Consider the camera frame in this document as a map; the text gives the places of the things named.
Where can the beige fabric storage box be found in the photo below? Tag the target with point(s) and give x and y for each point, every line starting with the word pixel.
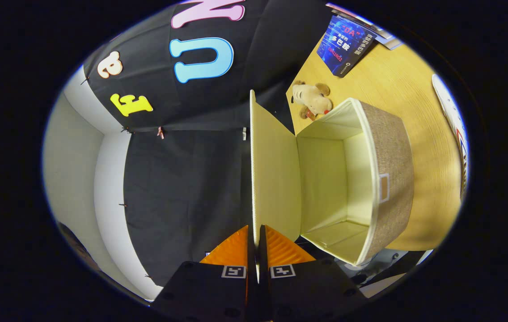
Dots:
pixel 392 179

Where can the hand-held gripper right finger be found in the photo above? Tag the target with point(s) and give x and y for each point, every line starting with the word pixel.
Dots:
pixel 263 250

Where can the white canvas shoe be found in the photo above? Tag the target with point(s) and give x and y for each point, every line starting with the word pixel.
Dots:
pixel 453 116

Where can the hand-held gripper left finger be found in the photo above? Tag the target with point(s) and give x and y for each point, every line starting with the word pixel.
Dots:
pixel 251 250

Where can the tan plush dog toy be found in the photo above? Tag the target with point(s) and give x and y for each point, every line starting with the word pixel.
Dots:
pixel 312 99

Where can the black backdrop cloth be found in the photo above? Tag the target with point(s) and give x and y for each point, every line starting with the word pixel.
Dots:
pixel 182 179

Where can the small red clip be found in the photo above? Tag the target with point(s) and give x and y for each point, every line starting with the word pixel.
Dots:
pixel 161 133

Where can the pale blue book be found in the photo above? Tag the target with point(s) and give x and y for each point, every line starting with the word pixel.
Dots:
pixel 390 42

